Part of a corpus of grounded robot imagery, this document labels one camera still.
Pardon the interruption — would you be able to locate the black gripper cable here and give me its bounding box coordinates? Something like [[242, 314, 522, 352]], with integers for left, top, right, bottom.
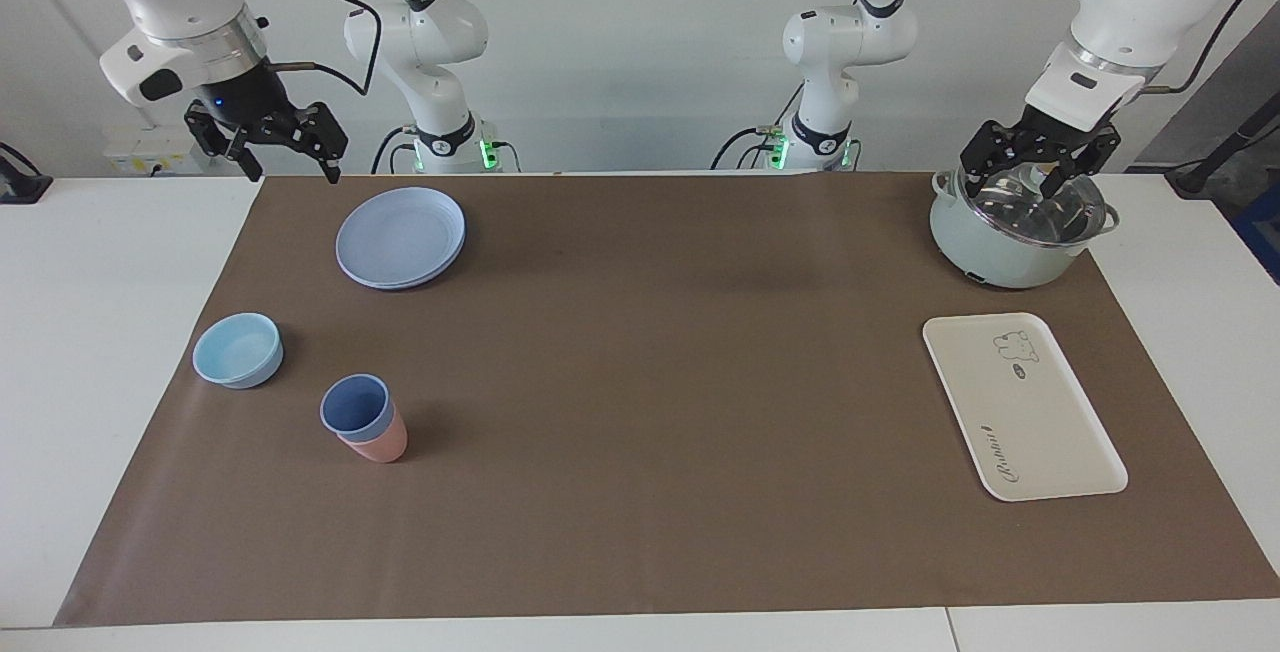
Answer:
[[900, 0, 1280, 95], [260, 0, 383, 98]]

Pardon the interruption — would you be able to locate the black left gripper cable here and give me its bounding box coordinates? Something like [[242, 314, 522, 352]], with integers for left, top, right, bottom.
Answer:
[[900, 0, 1280, 95]]

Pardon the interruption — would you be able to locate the black stand pole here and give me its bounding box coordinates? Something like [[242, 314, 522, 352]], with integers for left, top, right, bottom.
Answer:
[[1165, 92, 1280, 198]]

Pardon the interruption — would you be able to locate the pink plastic cup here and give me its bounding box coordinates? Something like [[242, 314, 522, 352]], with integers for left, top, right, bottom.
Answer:
[[335, 402, 409, 464]]

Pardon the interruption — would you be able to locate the blue round plate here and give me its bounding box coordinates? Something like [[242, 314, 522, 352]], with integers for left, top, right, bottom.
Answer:
[[335, 187, 467, 291]]

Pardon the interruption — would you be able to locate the black left arm base cable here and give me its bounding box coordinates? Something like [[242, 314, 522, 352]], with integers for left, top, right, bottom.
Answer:
[[710, 82, 806, 171]]

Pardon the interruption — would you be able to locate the pale green cooking pot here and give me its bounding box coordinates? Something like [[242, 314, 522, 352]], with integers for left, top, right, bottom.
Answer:
[[928, 167, 1121, 290]]

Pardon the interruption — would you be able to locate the blue plastic cup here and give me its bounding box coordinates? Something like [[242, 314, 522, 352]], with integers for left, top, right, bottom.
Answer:
[[320, 374, 396, 443]]

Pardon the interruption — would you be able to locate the black arm base cable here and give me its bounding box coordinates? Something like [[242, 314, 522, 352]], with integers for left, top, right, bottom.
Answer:
[[370, 127, 421, 175], [710, 82, 806, 171]]

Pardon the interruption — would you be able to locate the white wall socket box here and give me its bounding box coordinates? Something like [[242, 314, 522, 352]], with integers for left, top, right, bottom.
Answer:
[[103, 125, 214, 176]]

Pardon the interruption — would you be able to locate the black clamp mount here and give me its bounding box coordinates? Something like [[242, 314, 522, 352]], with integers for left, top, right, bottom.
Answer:
[[0, 144, 53, 205]]

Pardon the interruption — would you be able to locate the brown table mat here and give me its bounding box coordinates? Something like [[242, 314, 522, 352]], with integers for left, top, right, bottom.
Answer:
[[53, 172, 1280, 628]]

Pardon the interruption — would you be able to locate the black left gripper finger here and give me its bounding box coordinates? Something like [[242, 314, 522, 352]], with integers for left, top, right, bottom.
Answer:
[[1042, 127, 1121, 198], [960, 120, 1011, 198]]

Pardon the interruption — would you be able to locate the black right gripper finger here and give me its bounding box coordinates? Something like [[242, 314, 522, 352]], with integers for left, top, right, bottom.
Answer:
[[295, 102, 349, 183], [185, 100, 263, 183]]

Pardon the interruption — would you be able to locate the light blue bowl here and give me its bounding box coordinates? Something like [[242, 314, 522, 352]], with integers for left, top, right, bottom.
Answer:
[[192, 312, 284, 390]]

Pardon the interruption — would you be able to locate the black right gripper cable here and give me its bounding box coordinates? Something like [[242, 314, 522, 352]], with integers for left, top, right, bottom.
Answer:
[[260, 0, 383, 98]]

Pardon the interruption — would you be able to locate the cream tray with rabbit print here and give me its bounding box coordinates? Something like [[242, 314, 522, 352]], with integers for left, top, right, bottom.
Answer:
[[922, 312, 1129, 503]]

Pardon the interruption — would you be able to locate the blue crate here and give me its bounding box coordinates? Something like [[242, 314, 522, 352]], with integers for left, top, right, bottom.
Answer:
[[1232, 187, 1280, 285]]

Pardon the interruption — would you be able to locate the black right arm base cable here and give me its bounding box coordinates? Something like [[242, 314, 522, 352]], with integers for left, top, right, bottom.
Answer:
[[370, 127, 421, 175]]

